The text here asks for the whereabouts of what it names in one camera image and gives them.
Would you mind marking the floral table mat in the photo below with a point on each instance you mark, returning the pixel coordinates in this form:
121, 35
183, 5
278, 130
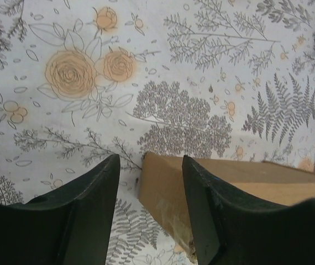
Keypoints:
81, 80

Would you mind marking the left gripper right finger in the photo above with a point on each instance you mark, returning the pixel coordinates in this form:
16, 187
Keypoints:
231, 226

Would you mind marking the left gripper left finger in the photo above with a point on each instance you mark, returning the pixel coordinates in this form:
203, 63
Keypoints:
68, 225

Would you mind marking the brown cardboard box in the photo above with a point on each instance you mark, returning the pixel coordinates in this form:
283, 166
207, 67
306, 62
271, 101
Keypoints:
162, 190

